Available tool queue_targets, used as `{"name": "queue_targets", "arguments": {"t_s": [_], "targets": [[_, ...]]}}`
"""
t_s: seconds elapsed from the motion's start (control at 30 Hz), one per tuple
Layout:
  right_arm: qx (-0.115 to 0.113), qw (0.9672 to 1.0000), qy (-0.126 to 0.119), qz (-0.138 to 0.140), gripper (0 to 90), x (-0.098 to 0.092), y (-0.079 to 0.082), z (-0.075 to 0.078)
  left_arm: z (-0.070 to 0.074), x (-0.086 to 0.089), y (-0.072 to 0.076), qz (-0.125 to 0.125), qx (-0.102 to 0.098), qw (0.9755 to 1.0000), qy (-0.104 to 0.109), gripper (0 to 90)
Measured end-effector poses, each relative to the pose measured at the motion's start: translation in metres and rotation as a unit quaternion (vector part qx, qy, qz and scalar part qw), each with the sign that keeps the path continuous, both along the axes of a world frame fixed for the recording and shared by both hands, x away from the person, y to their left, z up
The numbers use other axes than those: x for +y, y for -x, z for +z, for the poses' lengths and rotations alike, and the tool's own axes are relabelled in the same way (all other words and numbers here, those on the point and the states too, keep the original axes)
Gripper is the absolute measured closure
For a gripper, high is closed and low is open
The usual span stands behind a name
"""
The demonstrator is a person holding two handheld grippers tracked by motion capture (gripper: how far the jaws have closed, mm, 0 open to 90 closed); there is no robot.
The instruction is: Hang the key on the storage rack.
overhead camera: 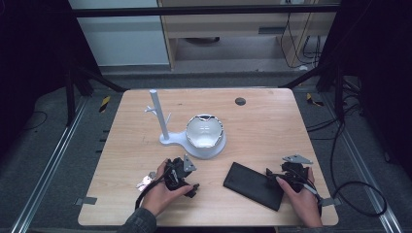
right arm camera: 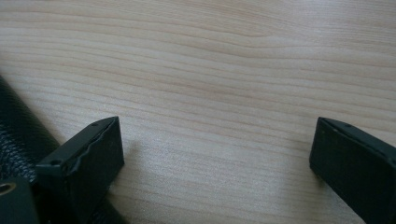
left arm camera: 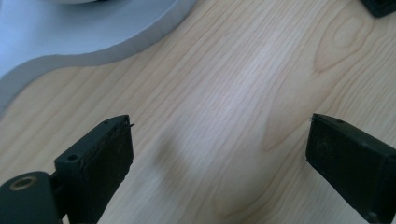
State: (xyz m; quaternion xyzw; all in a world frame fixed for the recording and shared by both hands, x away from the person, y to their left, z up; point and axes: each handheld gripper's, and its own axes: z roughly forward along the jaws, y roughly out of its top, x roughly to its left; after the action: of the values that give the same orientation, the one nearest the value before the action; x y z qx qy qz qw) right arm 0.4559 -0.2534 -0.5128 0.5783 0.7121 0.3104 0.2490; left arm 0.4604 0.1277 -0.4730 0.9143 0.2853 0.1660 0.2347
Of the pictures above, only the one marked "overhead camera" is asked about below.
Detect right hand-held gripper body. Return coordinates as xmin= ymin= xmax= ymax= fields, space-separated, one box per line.
xmin=267 ymin=153 xmax=314 ymax=194

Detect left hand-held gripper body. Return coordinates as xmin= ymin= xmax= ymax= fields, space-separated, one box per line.
xmin=163 ymin=153 xmax=198 ymax=192

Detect black wallet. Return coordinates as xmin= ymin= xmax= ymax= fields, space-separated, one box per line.
xmin=223 ymin=161 xmax=286 ymax=213

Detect person's left hand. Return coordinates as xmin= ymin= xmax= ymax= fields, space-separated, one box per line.
xmin=141 ymin=159 xmax=194 ymax=217

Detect person's right hand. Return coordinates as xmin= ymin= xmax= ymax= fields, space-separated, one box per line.
xmin=275 ymin=166 xmax=324 ymax=218

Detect white jewelry stand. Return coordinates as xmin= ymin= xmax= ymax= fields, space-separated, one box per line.
xmin=144 ymin=88 xmax=227 ymax=160

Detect grey tape piece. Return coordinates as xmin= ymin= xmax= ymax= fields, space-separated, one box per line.
xmin=74 ymin=196 xmax=98 ymax=207
xmin=320 ymin=196 xmax=343 ymax=208

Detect silver metal bowl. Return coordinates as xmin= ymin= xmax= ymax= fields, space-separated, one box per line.
xmin=185 ymin=114 xmax=225 ymax=150

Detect yellow black floor tape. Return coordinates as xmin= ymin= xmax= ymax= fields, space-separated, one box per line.
xmin=305 ymin=92 xmax=326 ymax=108
xmin=98 ymin=95 xmax=112 ymax=114

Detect white cabinet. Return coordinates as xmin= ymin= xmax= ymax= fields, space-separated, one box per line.
xmin=67 ymin=0 xmax=171 ymax=68

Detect wooden desk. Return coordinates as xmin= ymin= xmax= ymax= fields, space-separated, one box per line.
xmin=156 ymin=0 xmax=342 ymax=71

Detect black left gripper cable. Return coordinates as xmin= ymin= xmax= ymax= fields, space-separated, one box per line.
xmin=134 ymin=168 xmax=173 ymax=212

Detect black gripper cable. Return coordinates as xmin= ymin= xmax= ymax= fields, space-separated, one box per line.
xmin=300 ymin=120 xmax=389 ymax=218
xmin=134 ymin=168 xmax=173 ymax=212

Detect black floor cables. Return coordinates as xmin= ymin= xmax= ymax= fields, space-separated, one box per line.
xmin=305 ymin=77 xmax=365 ymax=142

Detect aluminium floor rail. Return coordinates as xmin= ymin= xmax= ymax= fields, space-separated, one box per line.
xmin=9 ymin=96 xmax=90 ymax=233
xmin=322 ymin=93 xmax=404 ymax=233

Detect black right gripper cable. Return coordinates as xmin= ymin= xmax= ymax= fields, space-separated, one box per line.
xmin=300 ymin=120 xmax=389 ymax=218

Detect black frame stand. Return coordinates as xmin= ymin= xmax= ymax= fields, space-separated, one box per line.
xmin=63 ymin=61 xmax=128 ymax=128
xmin=281 ymin=59 xmax=346 ymax=122

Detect black hanging cables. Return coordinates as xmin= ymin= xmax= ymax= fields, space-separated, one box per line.
xmin=279 ymin=12 xmax=323 ymax=71

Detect thin black floor cable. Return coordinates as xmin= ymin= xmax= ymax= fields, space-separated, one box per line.
xmin=21 ymin=110 xmax=50 ymax=133

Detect black frame crossbar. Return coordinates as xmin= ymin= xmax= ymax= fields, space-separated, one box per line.
xmin=69 ymin=4 xmax=342 ymax=18

